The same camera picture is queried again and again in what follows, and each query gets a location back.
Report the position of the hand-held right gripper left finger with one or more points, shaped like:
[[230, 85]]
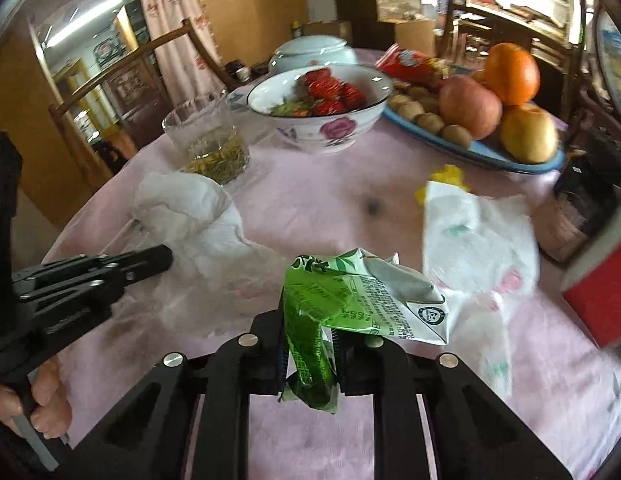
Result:
[[270, 360]]

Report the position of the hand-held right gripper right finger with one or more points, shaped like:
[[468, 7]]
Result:
[[360, 370]]

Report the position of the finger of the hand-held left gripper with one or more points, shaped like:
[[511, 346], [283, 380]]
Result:
[[140, 262]]

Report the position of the green white wrapper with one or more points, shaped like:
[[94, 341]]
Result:
[[340, 300]]

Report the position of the person's left hand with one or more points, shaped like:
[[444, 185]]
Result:
[[50, 410]]

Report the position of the crumpled white tissue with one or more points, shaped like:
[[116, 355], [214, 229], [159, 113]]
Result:
[[190, 215]]

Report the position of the glass of green tea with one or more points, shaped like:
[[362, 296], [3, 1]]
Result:
[[215, 155]]

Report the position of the white printed plastic bag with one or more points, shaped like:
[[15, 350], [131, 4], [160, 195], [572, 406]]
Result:
[[480, 260]]

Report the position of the curved-back wooden chair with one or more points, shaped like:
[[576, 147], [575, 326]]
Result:
[[135, 95]]

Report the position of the yellow wrapper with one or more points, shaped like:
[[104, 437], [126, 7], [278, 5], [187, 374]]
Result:
[[450, 176]]

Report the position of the white floral porcelain bowl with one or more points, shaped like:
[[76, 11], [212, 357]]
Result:
[[330, 132]]

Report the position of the floral white curtain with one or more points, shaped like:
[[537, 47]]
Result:
[[175, 20]]

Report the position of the red tin box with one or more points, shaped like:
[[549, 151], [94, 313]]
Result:
[[600, 295]]

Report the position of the blue oval fruit plate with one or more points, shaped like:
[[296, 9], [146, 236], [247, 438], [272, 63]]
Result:
[[490, 152]]

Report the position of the pile of red strawberries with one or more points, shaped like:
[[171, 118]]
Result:
[[325, 85]]

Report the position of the row of brown kiwis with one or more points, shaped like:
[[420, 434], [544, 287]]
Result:
[[430, 122]]

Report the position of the white lidded porcelain bowl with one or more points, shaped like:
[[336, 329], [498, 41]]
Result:
[[310, 50]]

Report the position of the small dark supplement bottle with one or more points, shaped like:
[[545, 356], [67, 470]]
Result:
[[580, 195]]

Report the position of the red apple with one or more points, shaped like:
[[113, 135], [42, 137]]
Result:
[[470, 107]]

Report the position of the yellow pear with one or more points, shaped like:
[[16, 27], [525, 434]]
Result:
[[528, 135]]

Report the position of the orange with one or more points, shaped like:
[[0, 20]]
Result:
[[513, 75]]

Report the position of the brown cardboard box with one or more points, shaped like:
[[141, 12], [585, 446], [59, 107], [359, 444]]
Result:
[[415, 35]]

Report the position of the dark wooden dining chair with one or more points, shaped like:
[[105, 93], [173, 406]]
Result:
[[470, 30]]

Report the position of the round framed flower basket ornament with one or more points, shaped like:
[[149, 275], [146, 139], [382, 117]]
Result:
[[615, 50]]

